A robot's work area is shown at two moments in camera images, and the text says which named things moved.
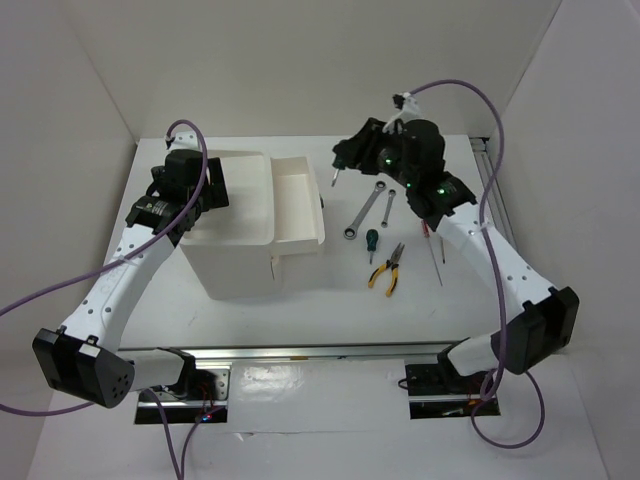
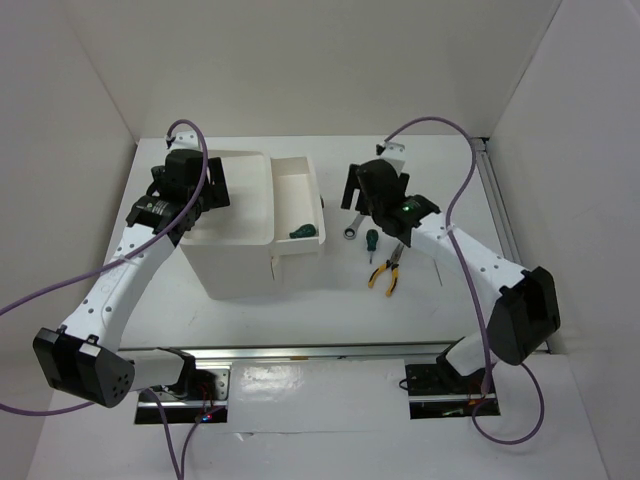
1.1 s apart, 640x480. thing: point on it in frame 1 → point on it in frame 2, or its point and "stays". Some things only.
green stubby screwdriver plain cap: (338, 163) → (306, 230)
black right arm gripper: (359, 147) → (353, 184)
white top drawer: (297, 225) stays
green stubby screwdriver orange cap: (372, 242) stays
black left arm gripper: (217, 196) stays
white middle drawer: (274, 262) stays
